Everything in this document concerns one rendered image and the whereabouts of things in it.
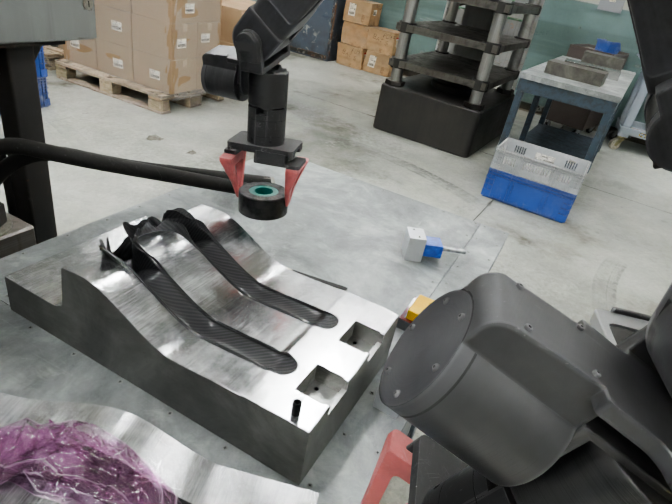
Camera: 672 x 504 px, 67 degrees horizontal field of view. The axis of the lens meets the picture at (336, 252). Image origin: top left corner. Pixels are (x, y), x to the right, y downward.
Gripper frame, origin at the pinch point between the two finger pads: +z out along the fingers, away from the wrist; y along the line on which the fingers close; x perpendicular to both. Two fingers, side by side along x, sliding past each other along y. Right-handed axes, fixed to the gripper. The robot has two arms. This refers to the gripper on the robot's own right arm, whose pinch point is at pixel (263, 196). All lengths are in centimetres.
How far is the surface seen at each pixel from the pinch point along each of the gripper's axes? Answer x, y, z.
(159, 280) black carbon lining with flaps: 20.7, 7.2, 5.5
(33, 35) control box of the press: -21, 55, -15
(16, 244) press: 1, 47, 18
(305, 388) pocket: 27.5, -15.1, 11.8
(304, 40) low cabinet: -666, 161, 55
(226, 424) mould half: 32.8, -7.1, 15.1
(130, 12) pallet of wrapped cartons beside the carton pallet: -316, 211, 12
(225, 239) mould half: 7.5, 3.3, 5.0
